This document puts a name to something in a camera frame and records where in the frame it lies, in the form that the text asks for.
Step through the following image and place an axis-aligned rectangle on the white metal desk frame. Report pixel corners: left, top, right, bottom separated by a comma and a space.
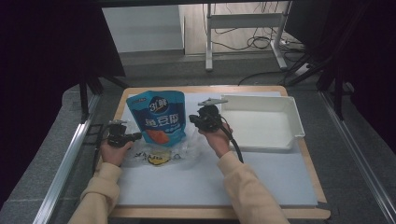
204, 1, 294, 72

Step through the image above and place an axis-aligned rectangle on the person's left hand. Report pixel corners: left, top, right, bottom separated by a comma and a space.
99, 139, 134, 168

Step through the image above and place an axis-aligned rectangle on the tangle of black floor cables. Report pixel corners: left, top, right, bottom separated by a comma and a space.
211, 1, 306, 52

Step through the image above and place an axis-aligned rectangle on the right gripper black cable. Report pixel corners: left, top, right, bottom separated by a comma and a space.
217, 115, 245, 164

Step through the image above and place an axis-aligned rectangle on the person's right hand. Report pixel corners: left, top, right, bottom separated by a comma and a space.
197, 121, 234, 160

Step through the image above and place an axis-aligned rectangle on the blue snack pouch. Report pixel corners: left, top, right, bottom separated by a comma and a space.
125, 90, 188, 148

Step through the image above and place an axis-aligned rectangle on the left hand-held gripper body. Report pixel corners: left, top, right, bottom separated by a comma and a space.
106, 119, 133, 148

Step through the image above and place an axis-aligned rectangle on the dark curtain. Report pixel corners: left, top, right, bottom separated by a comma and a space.
284, 0, 396, 153
0, 0, 126, 209

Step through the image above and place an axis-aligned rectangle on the grey foam mat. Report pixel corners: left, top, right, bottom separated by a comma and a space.
116, 91, 318, 207

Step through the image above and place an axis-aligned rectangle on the white plastic tray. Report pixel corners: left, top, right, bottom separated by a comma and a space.
219, 94, 306, 154

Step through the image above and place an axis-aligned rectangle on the white panel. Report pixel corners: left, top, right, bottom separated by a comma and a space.
101, 4, 185, 54

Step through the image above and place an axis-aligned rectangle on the black metal stand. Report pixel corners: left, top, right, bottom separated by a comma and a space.
78, 73, 129, 124
284, 54, 347, 121

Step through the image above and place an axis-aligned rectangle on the long black floor cable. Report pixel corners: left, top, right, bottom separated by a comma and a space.
237, 70, 292, 87

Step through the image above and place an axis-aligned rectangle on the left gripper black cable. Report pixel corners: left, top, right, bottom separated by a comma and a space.
92, 123, 110, 175

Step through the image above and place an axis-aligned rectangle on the aluminium rail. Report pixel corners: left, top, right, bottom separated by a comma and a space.
32, 94, 101, 224
318, 90, 396, 224

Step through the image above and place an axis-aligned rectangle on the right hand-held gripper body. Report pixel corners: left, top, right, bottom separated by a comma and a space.
195, 97, 229, 133

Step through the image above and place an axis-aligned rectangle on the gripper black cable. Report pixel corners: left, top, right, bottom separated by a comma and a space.
92, 123, 110, 175
217, 115, 245, 164

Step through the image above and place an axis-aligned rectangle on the clear printed plastic bag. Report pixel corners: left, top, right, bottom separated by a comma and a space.
125, 119, 204, 168

